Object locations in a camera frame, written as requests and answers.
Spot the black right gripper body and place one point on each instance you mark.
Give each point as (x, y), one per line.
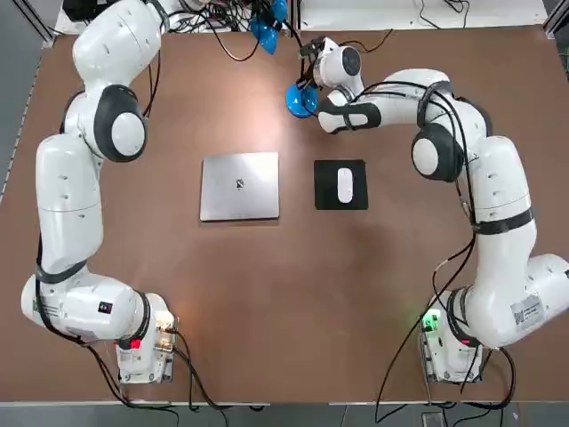
(313, 66)

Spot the blue desk lamp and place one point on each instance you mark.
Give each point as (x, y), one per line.
(295, 104)

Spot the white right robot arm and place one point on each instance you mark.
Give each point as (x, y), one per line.
(502, 187)

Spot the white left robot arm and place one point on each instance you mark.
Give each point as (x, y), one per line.
(66, 200)

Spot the black mouse pad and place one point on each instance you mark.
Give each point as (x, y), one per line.
(324, 187)

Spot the white computer mouse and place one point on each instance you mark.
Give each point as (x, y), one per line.
(345, 186)

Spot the silver closed laptop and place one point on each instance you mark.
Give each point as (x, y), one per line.
(240, 187)

